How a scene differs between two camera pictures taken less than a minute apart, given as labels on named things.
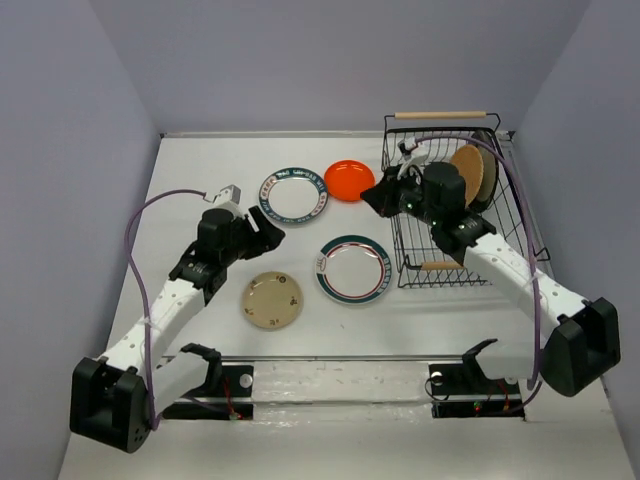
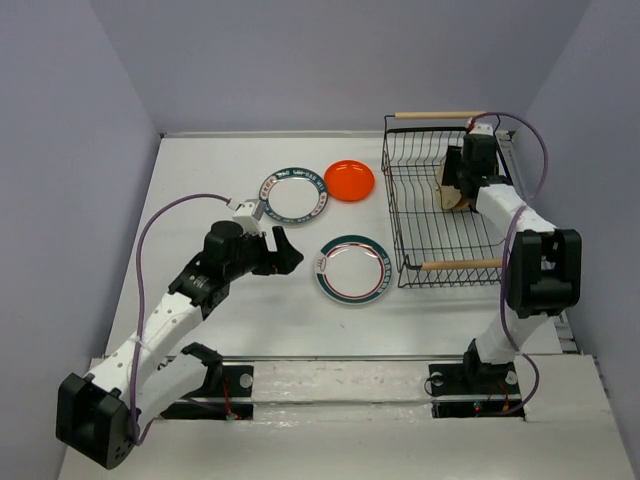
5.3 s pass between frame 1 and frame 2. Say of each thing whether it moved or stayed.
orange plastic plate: stayed
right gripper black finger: moved
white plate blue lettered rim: stayed
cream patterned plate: moved
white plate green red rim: stayed
